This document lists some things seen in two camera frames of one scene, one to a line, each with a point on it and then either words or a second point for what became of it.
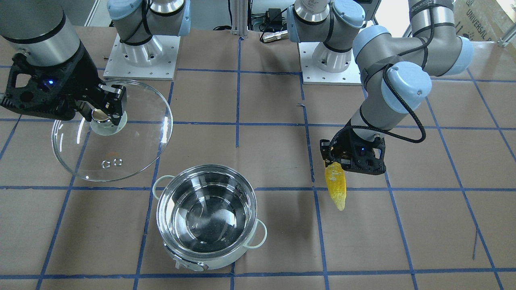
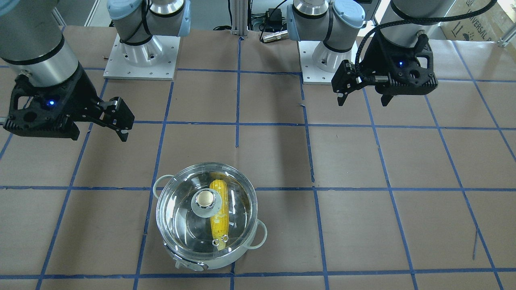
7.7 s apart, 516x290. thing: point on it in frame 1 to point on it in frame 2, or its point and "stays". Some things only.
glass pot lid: x=96 y=150 to x=206 y=210
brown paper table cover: x=442 y=216 stays
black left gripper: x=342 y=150 to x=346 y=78
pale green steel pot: x=207 y=216 stays
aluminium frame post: x=239 y=18 stays
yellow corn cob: x=336 y=182 to x=219 y=222
